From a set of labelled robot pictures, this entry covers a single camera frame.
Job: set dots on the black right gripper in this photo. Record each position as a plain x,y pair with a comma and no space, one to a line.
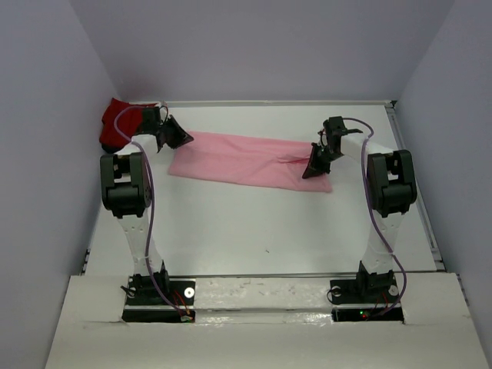
317,168

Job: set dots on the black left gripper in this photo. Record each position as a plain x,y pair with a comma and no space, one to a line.
183,137

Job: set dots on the pink t shirt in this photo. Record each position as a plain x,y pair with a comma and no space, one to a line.
241,160

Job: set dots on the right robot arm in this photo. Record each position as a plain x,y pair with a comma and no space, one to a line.
390,189

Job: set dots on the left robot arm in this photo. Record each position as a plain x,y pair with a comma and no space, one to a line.
128,192

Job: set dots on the red folded t shirt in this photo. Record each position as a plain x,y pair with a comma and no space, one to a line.
110,140

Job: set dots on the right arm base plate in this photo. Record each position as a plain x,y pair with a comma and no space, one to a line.
350,305

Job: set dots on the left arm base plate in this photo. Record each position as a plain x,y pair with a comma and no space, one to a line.
147,306

